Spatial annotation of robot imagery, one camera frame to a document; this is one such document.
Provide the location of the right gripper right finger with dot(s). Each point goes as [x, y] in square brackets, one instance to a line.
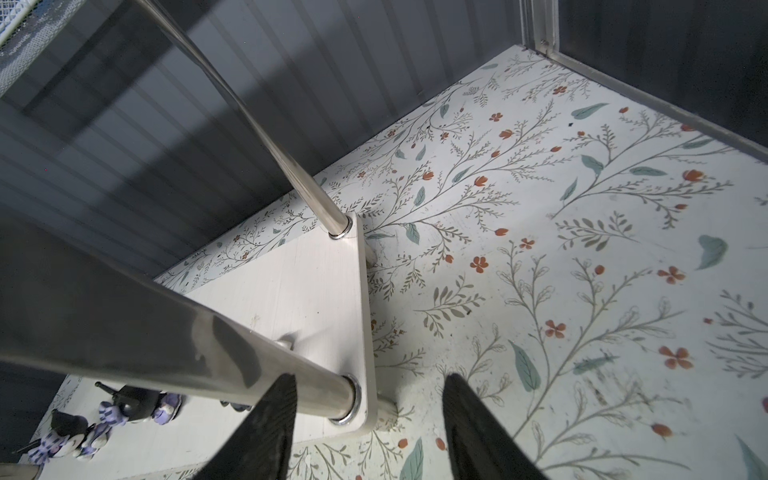
[478, 445]

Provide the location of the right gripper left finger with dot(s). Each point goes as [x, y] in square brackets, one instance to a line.
[260, 448]

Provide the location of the black purple toy figure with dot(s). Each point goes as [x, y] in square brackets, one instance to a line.
[133, 404]
[69, 435]

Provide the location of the white two-tier shelf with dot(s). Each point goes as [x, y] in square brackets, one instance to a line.
[68, 311]

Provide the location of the white wire basket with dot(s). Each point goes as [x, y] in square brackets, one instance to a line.
[27, 28]

